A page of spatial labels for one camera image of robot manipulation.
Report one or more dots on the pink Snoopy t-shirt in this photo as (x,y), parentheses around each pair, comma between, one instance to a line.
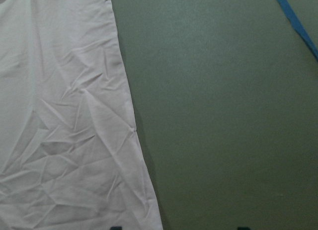
(70,157)

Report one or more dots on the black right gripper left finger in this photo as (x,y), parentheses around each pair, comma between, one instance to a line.
(116,228)

